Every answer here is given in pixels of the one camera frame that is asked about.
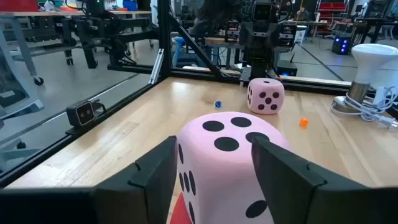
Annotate large pink foam die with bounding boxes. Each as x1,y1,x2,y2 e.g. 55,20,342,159
246,77,285,116
175,111,292,224

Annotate black aluminium table frame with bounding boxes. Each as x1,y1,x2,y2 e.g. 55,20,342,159
0,0,398,189

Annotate black robot station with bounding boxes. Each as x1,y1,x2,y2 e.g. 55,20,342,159
54,0,160,70

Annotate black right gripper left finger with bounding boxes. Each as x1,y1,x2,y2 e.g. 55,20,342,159
92,135,178,224

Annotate white lamp with cable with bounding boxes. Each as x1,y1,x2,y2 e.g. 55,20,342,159
330,43,398,114

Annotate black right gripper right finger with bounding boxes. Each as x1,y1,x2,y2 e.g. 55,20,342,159
251,136,371,224

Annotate large red foam die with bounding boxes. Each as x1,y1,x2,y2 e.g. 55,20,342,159
169,192,193,224

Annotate silver aluminium bar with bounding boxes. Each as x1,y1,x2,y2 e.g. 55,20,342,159
148,48,165,85

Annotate person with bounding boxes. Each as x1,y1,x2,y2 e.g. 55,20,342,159
295,6,311,22

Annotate red storage bins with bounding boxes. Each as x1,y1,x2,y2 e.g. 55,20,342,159
317,2,346,34

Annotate black device with blue lights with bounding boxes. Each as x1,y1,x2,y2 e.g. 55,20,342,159
331,34,353,56

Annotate white power cable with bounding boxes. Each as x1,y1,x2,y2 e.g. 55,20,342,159
330,86,398,129

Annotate small black camera box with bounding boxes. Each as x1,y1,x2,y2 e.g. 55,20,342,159
65,98,107,129

